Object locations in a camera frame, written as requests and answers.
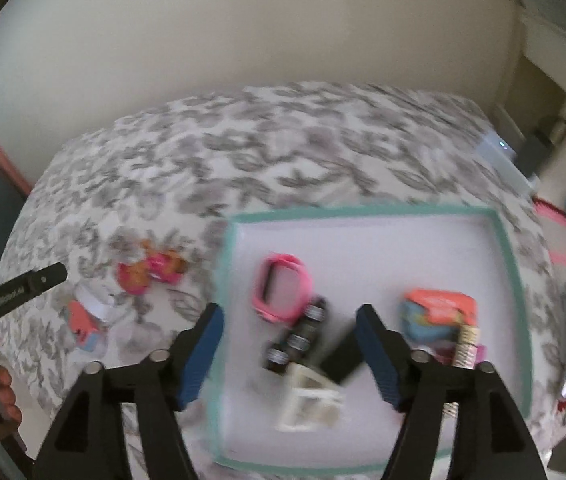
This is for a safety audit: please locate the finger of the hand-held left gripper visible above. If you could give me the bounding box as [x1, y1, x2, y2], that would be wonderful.
[27, 262, 68, 293]

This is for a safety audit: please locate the teal cardboard box tray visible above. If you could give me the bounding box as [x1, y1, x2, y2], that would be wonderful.
[205, 205, 534, 476]

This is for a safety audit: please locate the pink watch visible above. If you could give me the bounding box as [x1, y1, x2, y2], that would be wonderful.
[252, 254, 316, 325]

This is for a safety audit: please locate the white power strip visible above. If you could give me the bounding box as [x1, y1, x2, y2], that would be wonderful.
[473, 130, 538, 196]

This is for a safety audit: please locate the white plastic frame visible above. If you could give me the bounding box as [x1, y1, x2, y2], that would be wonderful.
[274, 362, 346, 433]

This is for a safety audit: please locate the black toy car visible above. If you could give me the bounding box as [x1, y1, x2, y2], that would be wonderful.
[262, 296, 366, 387]

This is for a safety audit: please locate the black charger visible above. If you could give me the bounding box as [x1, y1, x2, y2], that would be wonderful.
[515, 132, 551, 176]

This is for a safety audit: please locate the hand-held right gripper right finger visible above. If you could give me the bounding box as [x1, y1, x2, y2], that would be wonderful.
[355, 304, 548, 480]

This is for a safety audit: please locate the grey floral blanket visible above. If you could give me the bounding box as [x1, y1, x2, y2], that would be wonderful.
[0, 80, 564, 480]

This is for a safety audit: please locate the pink board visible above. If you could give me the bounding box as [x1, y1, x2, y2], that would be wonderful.
[0, 132, 34, 196]

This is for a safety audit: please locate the pink toy figure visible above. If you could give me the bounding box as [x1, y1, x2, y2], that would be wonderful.
[117, 240, 188, 297]

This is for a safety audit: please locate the beige harmonica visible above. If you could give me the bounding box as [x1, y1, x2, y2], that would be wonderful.
[452, 324, 481, 371]

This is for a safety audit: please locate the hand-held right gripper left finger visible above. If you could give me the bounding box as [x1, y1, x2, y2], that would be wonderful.
[33, 302, 226, 480]

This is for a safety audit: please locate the blue orange toy box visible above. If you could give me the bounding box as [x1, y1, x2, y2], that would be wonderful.
[400, 287, 480, 361]

